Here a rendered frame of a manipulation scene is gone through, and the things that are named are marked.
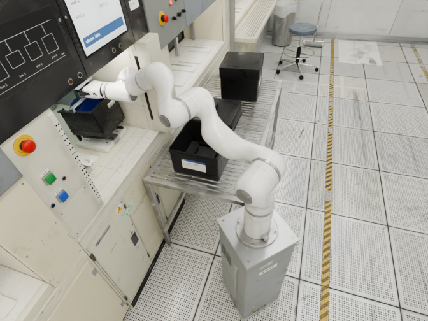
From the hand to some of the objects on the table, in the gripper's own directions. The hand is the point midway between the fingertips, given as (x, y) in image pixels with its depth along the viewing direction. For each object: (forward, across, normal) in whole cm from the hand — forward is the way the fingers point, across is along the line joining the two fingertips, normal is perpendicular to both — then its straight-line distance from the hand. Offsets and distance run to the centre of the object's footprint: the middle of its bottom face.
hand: (80, 86), depth 135 cm
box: (-61, -91, +45) cm, 119 cm away
